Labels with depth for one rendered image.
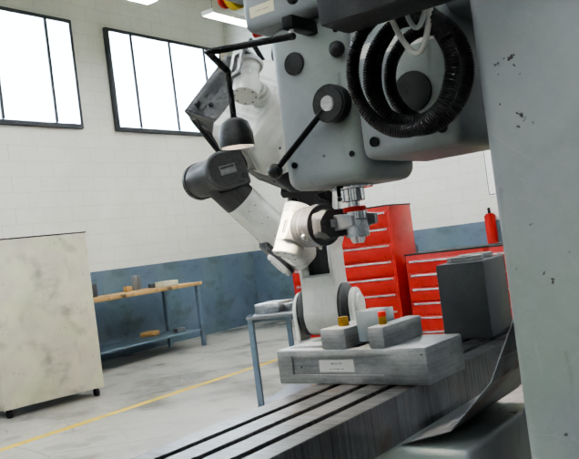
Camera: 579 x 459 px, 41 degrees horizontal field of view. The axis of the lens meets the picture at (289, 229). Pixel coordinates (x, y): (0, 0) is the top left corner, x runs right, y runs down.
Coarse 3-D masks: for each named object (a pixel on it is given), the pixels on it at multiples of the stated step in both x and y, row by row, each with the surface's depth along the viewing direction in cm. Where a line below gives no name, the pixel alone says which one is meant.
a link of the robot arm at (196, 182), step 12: (192, 168) 192; (192, 180) 191; (204, 180) 187; (192, 192) 194; (204, 192) 191; (216, 192) 189; (228, 192) 189; (240, 192) 190; (228, 204) 190; (240, 204) 190
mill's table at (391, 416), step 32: (480, 352) 167; (320, 384) 154; (352, 384) 149; (448, 384) 151; (480, 384) 163; (256, 416) 132; (288, 416) 129; (320, 416) 126; (352, 416) 123; (384, 416) 130; (416, 416) 139; (160, 448) 118; (192, 448) 116; (224, 448) 115; (256, 448) 112; (288, 448) 108; (320, 448) 114; (352, 448) 121; (384, 448) 129
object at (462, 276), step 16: (464, 256) 196; (480, 256) 191; (496, 256) 200; (448, 272) 190; (464, 272) 188; (480, 272) 187; (496, 272) 196; (448, 288) 190; (464, 288) 188; (480, 288) 187; (496, 288) 194; (448, 304) 191; (464, 304) 189; (480, 304) 187; (496, 304) 192; (448, 320) 191; (464, 320) 189; (480, 320) 187; (496, 320) 191; (512, 320) 205; (464, 336) 189; (480, 336) 187
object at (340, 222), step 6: (336, 216) 152; (342, 216) 150; (348, 216) 149; (354, 216) 148; (330, 222) 153; (336, 222) 152; (342, 222) 151; (348, 222) 149; (354, 222) 148; (336, 228) 153; (342, 228) 151; (348, 228) 151
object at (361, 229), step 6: (360, 210) 150; (366, 210) 151; (360, 216) 150; (366, 216) 151; (360, 222) 150; (366, 222) 151; (354, 228) 150; (360, 228) 150; (366, 228) 151; (348, 234) 151; (354, 234) 150; (360, 234) 150; (366, 234) 150
